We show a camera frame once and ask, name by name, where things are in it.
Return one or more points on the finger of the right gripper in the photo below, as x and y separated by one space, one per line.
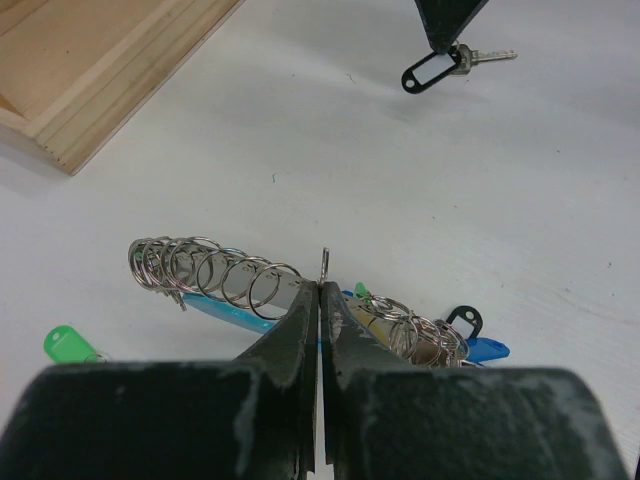
444 20

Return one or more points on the wooden rack stand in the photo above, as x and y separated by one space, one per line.
73 72

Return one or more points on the black tag key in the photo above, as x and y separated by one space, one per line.
458 61

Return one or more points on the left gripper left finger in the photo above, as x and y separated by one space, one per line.
249 418

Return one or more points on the metal keyring plate with keys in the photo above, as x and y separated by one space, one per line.
254 293

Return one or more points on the green tag key left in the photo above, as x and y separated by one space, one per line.
64 345

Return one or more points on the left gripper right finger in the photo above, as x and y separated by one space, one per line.
387 419

